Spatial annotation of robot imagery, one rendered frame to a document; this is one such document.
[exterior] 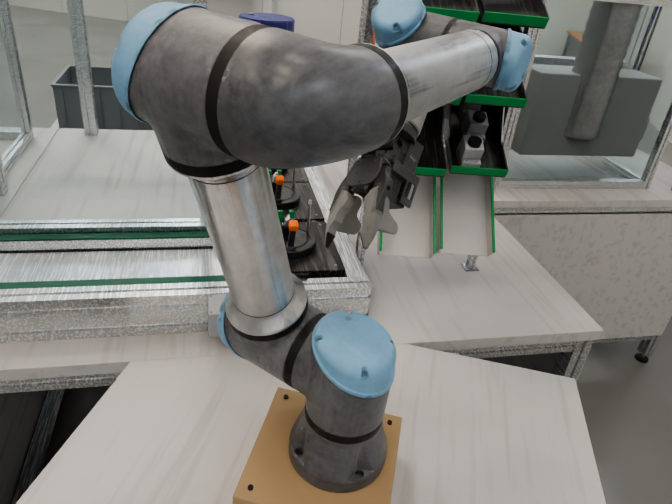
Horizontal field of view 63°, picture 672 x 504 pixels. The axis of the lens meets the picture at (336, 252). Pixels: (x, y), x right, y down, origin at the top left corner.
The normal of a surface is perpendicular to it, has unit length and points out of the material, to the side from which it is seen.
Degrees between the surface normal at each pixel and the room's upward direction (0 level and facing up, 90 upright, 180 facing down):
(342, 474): 74
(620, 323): 90
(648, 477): 0
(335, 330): 9
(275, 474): 2
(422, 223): 45
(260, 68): 50
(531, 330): 0
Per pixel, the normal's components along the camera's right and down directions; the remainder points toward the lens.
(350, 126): 0.49, 0.55
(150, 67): -0.51, 0.15
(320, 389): -0.57, 0.34
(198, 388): 0.09, -0.86
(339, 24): -0.20, 0.48
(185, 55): -0.37, -0.21
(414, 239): 0.09, -0.25
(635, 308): 0.21, 0.51
